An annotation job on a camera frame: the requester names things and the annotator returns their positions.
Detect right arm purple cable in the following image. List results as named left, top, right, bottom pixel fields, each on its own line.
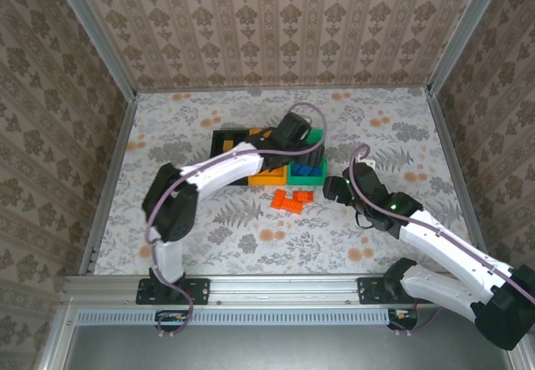
left=349, top=144, right=535, bottom=336

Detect black plastic bin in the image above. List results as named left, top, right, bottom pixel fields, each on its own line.
left=210, top=129, right=252, bottom=187

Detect long aluminium base rail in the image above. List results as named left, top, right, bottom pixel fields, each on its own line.
left=62, top=273, right=513, bottom=307

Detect grey slotted cable duct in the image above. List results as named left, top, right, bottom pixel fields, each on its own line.
left=77, top=306, right=396, bottom=327

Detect aluminium side rail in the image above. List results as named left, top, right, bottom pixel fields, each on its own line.
left=81, top=94, right=138, bottom=277
left=425, top=89, right=497, bottom=273

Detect aluminium frame post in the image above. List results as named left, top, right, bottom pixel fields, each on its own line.
left=48, top=0, right=139, bottom=100
left=426, top=0, right=509, bottom=95

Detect orange plastic bin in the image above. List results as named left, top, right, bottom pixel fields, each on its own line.
left=247, top=128, right=290, bottom=186

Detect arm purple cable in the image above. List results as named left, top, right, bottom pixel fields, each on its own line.
left=144, top=101, right=329, bottom=338
left=349, top=144, right=535, bottom=336

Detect green plastic bin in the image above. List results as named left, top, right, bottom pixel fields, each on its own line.
left=286, top=128, right=329, bottom=186

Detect grey metal base panel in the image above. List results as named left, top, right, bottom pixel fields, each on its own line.
left=39, top=305, right=535, bottom=370

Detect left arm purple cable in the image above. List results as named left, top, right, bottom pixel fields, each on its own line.
left=144, top=101, right=329, bottom=338

